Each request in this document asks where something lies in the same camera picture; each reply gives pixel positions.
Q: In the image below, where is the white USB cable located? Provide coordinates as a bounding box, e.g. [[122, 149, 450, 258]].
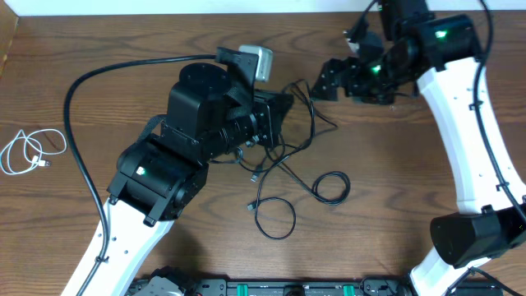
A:
[[0, 128, 68, 177]]

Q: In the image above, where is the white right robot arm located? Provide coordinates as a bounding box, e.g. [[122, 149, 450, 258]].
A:
[[311, 1, 525, 295]]

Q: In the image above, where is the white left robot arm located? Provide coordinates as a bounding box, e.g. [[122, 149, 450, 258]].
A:
[[64, 57, 293, 295]]

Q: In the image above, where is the brown side panel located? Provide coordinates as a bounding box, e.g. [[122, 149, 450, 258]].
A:
[[0, 0, 19, 73]]

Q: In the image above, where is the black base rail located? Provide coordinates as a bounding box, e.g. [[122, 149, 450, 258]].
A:
[[124, 266, 416, 296]]

